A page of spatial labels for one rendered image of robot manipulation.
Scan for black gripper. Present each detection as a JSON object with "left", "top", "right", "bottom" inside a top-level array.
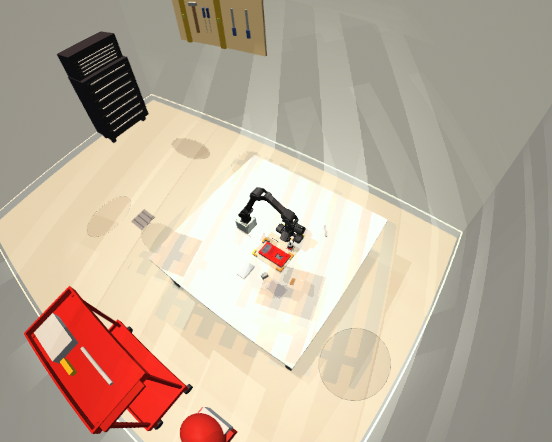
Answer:
[{"left": 276, "top": 223, "right": 304, "bottom": 244}]

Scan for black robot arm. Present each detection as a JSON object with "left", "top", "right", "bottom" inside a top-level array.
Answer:
[{"left": 238, "top": 186, "right": 306, "bottom": 243}]

